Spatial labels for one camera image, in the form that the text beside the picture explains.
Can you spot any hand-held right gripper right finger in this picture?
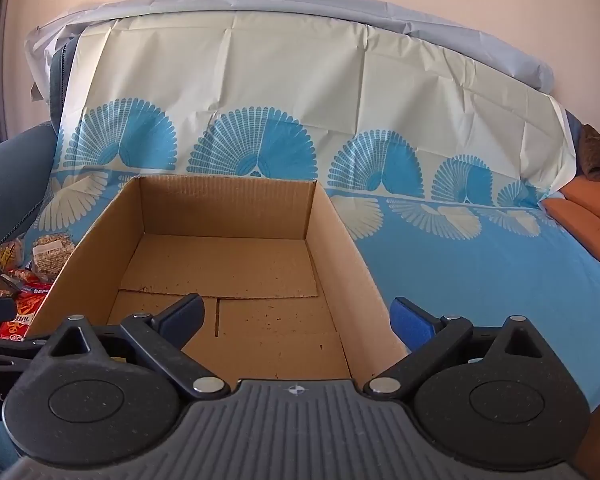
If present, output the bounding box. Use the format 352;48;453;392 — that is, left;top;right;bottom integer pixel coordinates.
364;298;561;401

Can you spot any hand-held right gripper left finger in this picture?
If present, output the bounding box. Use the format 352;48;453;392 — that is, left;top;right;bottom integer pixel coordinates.
34;294;230;402

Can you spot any red snack packet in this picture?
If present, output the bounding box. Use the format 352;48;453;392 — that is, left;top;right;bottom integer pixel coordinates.
0;267;56;341

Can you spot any clear orange cracker packet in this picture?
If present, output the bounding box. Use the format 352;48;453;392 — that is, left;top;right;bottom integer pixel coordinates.
0;240;26;273

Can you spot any brown cardboard box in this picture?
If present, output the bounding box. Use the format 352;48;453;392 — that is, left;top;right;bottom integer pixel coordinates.
27;175;411;383

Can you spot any clear bag of peanuts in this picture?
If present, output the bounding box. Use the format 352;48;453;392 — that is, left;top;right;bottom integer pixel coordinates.
30;230;76;281

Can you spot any blue cream fan-print sheet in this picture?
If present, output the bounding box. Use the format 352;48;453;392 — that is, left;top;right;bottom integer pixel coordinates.
0;10;600;476

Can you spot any orange cushion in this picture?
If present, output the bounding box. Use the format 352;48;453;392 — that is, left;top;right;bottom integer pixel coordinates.
542;177;600;480

